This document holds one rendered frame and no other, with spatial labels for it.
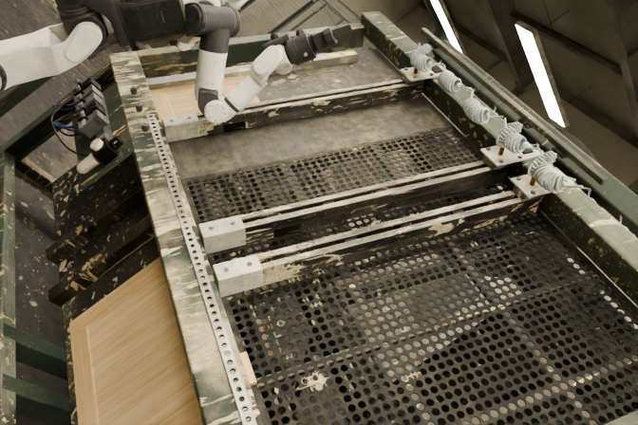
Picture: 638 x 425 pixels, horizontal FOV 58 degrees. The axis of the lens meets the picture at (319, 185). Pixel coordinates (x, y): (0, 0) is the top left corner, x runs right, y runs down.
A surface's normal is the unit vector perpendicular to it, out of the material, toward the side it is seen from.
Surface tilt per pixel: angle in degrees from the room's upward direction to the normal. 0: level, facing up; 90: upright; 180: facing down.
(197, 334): 57
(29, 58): 90
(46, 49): 111
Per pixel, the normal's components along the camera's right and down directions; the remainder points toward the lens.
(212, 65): 0.19, 0.39
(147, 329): -0.46, -0.54
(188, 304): 0.05, -0.77
